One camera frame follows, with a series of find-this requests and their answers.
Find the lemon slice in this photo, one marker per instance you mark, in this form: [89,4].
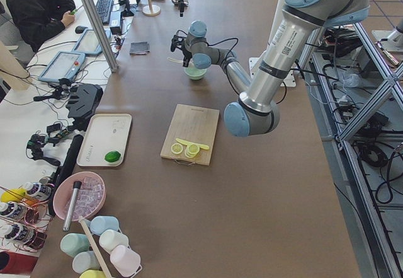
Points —
[176,148]
[192,150]

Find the green cup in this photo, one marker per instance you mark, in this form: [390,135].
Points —
[74,243]

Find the aluminium frame post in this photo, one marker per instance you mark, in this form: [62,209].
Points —
[95,22]

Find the cream rabbit tray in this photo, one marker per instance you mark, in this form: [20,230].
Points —
[106,132]

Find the white plastic spoon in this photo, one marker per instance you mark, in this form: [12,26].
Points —
[175,60]

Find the clear ice cubes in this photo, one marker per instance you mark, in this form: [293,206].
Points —
[89,199]

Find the pink ribbed bowl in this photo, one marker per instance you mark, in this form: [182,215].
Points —
[63,194]

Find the green lime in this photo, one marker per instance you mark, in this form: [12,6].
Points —
[112,156]

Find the grey blue cup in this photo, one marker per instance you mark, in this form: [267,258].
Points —
[85,261]

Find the light blue cup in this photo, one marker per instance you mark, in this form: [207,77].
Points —
[100,224]

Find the yellow cup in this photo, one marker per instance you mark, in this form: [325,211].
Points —
[92,274]

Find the metal muddler in bowl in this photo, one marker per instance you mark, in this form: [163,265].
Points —
[72,205]

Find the teach pendant far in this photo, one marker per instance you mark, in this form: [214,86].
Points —
[88,43]

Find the teach pendant near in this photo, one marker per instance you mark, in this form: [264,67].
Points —
[63,65]

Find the yellow plastic knife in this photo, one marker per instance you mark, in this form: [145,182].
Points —
[188,143]

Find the cream white cup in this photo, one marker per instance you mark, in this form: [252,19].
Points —
[110,239]

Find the lemon slice lower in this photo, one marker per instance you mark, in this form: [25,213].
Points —
[192,150]

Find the black keyboard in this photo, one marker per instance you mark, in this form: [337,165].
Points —
[104,8]

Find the grey folded cloth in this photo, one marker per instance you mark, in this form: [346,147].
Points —
[139,48]

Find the person in black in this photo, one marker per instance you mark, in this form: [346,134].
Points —
[41,20]

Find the teach pendant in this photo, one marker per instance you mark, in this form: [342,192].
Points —
[88,43]
[63,65]

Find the wooden rack handle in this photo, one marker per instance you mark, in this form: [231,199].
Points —
[95,248]

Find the wooden cutting board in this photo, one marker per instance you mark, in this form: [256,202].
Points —
[192,124]

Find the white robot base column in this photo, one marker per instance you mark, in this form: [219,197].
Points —
[290,30]

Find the light green bowl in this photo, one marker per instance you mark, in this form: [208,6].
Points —
[194,73]

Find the lemon slice upper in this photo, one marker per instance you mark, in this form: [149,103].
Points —
[176,148]

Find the pink cup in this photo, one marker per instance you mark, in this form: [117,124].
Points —
[125,260]

